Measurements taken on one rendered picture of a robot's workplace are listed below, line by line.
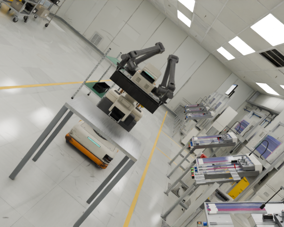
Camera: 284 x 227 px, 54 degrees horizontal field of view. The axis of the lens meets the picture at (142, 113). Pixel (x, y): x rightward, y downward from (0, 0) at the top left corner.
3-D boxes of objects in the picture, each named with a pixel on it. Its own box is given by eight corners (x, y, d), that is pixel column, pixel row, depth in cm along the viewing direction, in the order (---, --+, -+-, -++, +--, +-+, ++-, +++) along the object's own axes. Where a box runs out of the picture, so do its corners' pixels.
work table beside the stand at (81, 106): (33, 157, 270) (82, 94, 255) (90, 202, 274) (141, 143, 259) (8, 177, 226) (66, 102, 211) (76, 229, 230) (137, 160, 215)
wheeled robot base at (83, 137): (79, 125, 401) (89, 112, 396) (113, 153, 404) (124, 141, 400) (62, 138, 335) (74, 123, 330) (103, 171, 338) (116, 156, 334)
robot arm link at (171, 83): (176, 59, 311) (167, 56, 308) (179, 56, 306) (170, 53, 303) (174, 92, 292) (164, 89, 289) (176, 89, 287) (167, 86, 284)
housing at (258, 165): (255, 176, 337) (254, 165, 335) (246, 163, 385) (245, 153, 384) (262, 175, 336) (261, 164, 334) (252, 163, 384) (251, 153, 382)
